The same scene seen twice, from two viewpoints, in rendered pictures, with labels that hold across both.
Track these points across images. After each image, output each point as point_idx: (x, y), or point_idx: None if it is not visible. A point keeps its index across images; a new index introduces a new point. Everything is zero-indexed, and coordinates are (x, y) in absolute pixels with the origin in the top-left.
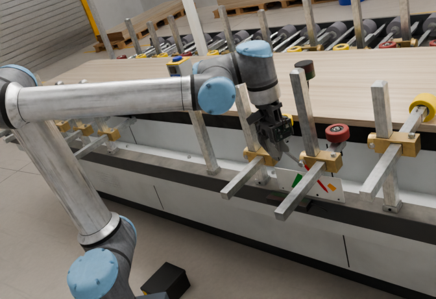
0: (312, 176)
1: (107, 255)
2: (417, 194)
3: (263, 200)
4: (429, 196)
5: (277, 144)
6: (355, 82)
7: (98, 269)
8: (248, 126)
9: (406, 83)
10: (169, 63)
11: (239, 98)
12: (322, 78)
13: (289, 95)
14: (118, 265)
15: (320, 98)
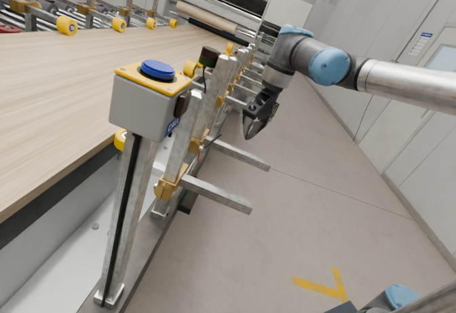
0: (226, 143)
1: (398, 295)
2: (166, 140)
3: (167, 228)
4: (169, 137)
5: (250, 125)
6: (62, 79)
7: (412, 296)
8: (188, 146)
9: (102, 69)
10: (180, 88)
11: (199, 112)
12: (3, 87)
13: (37, 119)
14: (383, 292)
15: (85, 104)
